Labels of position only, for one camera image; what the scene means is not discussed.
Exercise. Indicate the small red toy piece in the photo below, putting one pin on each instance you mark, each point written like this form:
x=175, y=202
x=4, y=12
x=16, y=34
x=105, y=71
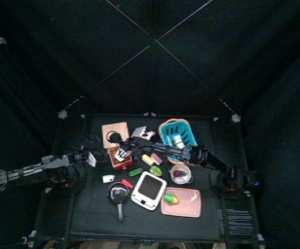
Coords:
x=127, y=184

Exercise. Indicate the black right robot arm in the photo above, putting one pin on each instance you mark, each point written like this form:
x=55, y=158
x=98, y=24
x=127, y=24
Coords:
x=174, y=150

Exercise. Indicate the pink cutting board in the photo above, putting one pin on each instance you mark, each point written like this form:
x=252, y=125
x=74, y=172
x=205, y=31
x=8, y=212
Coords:
x=187, y=204

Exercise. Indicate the green toy pepper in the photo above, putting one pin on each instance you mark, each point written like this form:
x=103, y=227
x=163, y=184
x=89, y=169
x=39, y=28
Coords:
x=135, y=171

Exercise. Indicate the pink toy block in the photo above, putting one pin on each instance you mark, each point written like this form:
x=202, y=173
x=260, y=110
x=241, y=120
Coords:
x=157, y=159

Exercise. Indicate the tan wooden box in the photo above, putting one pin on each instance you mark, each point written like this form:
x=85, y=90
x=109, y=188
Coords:
x=121, y=127

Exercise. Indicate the small white toy piece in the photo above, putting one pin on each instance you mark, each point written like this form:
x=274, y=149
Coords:
x=109, y=178

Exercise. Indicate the yellow toy block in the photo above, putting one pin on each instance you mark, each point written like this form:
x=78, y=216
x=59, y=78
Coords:
x=147, y=160

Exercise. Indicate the green toy leaf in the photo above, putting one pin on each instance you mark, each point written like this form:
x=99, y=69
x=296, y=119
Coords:
x=155, y=170

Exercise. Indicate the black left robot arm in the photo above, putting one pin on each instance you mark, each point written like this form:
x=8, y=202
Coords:
x=26, y=170

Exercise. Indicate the small white carton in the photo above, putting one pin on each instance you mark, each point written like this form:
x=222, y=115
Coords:
x=181, y=144
x=177, y=138

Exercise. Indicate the blue plastic basket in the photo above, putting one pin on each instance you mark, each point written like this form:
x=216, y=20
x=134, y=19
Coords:
x=174, y=128

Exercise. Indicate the green yellow toy vegetable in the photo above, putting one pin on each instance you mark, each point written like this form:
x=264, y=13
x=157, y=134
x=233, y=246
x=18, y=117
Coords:
x=170, y=198

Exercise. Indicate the black toy frying pan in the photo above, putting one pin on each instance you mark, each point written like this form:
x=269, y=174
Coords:
x=118, y=193

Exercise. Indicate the white toy tablet scale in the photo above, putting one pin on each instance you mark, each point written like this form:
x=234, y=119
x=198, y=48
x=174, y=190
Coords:
x=149, y=191

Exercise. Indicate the red open box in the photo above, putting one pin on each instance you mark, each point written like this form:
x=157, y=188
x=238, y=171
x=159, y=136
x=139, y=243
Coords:
x=123, y=164

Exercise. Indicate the white grey toy appliance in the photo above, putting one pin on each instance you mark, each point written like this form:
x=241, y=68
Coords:
x=141, y=132

